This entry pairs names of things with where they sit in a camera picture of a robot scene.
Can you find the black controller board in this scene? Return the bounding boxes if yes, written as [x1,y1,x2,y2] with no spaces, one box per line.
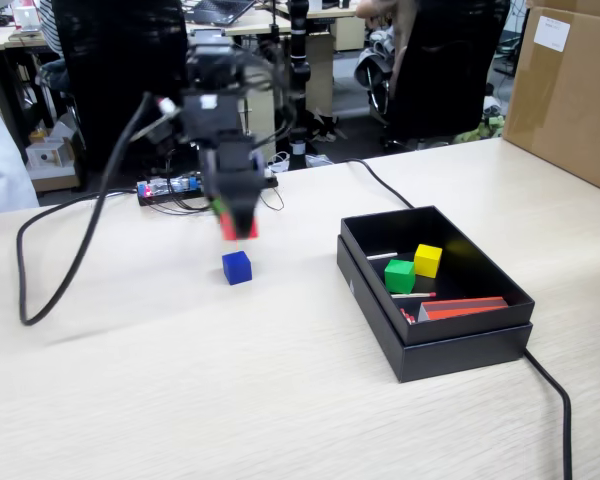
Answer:
[136,169,280,207]

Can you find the blue cube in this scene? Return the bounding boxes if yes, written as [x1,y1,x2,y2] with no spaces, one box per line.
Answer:
[221,250,253,286]

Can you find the black office chair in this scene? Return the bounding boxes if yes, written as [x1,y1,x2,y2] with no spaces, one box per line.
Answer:
[367,0,511,154]
[52,0,191,191]

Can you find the white garment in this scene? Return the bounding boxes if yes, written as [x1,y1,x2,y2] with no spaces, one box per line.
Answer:
[0,79,40,216]

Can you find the thick black power cable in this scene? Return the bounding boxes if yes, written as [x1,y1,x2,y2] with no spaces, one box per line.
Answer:
[342,158,575,480]

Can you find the large brown cardboard box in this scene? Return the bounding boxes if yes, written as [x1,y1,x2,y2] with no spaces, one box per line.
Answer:
[501,0,600,199]

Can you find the white shipping label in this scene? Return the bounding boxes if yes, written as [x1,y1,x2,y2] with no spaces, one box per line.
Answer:
[534,14,571,53]

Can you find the dark laptop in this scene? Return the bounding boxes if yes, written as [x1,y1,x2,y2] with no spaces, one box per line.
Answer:
[188,0,257,27]

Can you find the small white product box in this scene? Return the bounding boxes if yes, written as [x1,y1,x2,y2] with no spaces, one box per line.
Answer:
[25,139,76,181]

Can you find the orange matchbox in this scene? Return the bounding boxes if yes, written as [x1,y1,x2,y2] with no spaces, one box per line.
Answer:
[417,296,510,324]

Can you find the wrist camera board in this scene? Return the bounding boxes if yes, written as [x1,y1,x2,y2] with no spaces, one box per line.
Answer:
[142,94,186,149]

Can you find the beige drawer cabinet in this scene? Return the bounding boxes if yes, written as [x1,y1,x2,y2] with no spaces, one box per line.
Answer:
[232,49,277,161]

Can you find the black cardboard box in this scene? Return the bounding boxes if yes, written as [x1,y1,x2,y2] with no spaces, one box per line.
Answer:
[339,203,537,347]

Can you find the thin black wire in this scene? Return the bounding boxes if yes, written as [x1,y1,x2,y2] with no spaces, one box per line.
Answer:
[257,187,284,214]

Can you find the red cube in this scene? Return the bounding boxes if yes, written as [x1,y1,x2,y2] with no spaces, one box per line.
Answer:
[218,209,260,243]

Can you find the black pole with white rings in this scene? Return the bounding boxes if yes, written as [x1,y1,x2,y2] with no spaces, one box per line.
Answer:
[285,0,312,157]

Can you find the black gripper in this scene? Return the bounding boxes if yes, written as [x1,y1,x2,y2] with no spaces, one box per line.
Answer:
[203,132,268,237]

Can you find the yellow cube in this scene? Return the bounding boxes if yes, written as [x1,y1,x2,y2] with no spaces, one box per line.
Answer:
[413,243,444,279]

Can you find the green cube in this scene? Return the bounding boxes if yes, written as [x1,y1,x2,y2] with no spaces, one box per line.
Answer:
[383,258,417,295]

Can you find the black open box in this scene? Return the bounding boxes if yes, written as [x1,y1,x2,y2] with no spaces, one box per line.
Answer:
[335,234,534,385]

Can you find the black camera cable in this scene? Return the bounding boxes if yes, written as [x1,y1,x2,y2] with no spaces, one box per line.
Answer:
[17,91,156,327]

